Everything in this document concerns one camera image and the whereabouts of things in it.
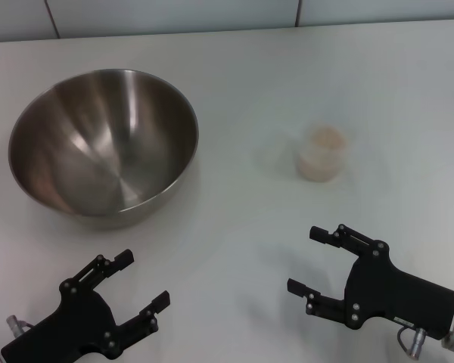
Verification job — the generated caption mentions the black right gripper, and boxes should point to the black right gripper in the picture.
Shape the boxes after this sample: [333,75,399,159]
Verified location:
[286,223,454,340]

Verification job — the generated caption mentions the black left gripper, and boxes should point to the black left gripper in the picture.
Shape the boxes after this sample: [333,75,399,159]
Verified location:
[0,249,171,363]

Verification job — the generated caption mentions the clear plastic cup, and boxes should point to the clear plastic cup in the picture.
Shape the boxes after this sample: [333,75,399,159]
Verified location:
[295,123,350,183]

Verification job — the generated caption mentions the white rice grains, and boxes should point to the white rice grains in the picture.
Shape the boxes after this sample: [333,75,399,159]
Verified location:
[300,127,345,182]

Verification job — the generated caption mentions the stainless steel mixing bowl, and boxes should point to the stainless steel mixing bowl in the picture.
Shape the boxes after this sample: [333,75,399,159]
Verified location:
[8,68,200,231]

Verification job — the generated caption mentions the right gripper cable with plug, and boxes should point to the right gripper cable with plug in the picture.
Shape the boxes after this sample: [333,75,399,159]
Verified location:
[396,325,429,359]

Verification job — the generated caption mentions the gripper cable with plug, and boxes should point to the gripper cable with plug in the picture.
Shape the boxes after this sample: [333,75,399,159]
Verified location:
[5,315,36,337]
[396,325,429,359]

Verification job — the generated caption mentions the left gripper cable with plug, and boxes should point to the left gripper cable with plug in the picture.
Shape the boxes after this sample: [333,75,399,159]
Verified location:
[5,315,36,337]

